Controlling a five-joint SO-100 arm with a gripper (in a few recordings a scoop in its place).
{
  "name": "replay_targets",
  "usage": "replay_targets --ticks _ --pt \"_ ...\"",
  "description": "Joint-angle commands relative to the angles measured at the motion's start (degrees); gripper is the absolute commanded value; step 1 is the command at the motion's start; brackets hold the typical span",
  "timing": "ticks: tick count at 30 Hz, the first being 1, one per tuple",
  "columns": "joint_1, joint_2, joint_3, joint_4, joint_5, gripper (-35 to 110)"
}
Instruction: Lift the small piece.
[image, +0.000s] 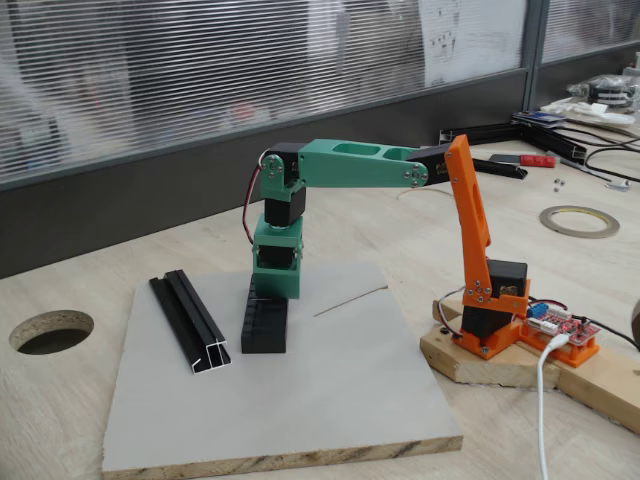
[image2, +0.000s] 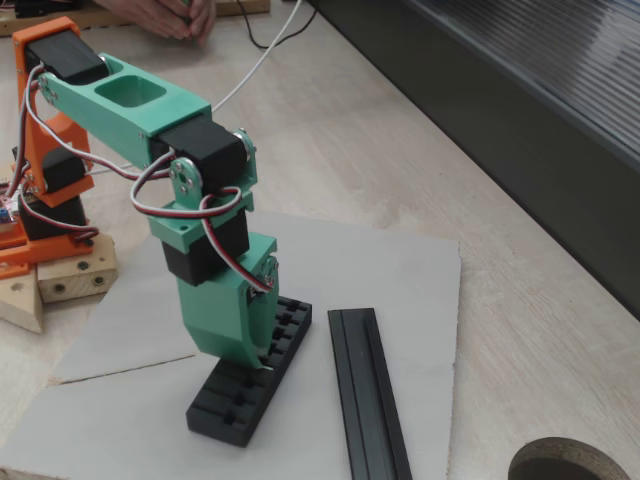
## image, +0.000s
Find black plastic wedge block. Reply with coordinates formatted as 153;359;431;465
472;157;529;182

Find black slotted holder block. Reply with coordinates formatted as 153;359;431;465
240;277;290;355

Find grey paper sheet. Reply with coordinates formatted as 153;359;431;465
101;262;465;475

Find horizontal window blinds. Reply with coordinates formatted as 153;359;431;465
542;0;640;64
0;0;530;174

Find flat tape roll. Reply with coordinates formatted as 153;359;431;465
538;204;621;240

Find white printed paper sheet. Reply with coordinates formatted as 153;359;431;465
418;0;530;89

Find red controller circuit board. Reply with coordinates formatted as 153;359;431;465
522;298;604;349

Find white parts pile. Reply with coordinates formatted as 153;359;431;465
539;98;637;127

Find light wooden plank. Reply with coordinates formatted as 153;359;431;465
553;342;640;434

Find red white black servo cable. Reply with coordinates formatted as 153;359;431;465
431;287;469;342
242;160;267;247

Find black aluminium profile rail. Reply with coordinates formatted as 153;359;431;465
148;269;233;375

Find thin brown wire loop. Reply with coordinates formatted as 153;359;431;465
396;185;454;202

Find wooden robot base mount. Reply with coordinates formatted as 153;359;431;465
419;298;562;392

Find black aluminium corner frame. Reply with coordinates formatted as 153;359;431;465
438;121;589;166

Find white usb cable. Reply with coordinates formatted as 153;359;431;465
536;333;570;480

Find thin black cable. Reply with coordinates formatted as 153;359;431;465
559;133;640;185

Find black power cable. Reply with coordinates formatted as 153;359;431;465
582;314;640;351

